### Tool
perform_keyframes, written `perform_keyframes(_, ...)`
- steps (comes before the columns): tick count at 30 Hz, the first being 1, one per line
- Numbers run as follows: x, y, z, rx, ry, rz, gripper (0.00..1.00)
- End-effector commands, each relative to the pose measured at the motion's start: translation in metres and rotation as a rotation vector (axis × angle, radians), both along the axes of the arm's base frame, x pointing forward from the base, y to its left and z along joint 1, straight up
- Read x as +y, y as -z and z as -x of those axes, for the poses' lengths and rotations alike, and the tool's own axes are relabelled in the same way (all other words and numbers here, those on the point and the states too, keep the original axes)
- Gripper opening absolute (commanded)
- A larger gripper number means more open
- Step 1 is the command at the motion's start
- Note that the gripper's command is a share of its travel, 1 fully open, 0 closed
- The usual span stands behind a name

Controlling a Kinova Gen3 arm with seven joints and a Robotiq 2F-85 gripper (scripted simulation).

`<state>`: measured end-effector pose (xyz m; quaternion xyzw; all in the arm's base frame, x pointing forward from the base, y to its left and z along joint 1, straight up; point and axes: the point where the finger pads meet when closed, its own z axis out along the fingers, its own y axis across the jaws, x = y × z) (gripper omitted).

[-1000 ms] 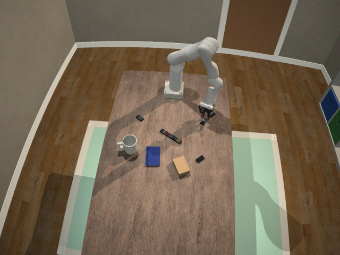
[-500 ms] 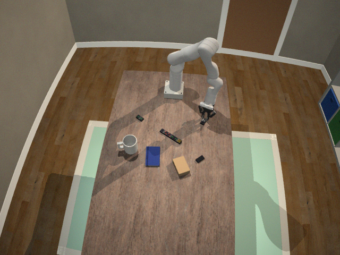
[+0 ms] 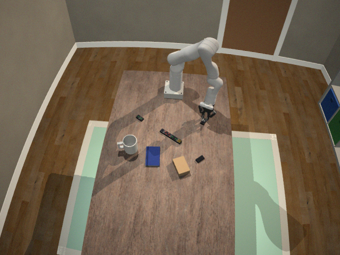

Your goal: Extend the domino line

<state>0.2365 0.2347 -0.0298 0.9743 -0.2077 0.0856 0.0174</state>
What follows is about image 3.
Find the grey mug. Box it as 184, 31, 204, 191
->
117, 135, 138, 155

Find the blue notebook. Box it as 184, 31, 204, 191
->
145, 146, 160, 166

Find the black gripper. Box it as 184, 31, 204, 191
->
198, 105, 217, 121

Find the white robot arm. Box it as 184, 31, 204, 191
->
167, 37, 223, 110

